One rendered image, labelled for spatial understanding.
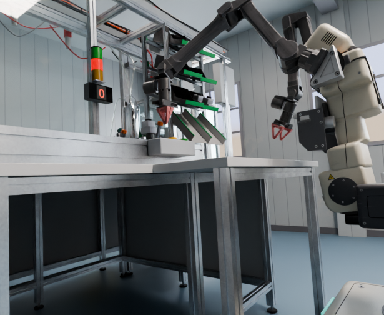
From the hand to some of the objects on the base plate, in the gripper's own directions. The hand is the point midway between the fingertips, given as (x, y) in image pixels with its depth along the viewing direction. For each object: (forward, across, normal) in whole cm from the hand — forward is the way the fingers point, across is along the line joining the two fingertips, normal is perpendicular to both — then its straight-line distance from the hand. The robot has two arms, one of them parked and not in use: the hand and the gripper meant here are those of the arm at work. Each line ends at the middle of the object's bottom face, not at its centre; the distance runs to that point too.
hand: (165, 122), depth 131 cm
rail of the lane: (+20, -27, -4) cm, 34 cm away
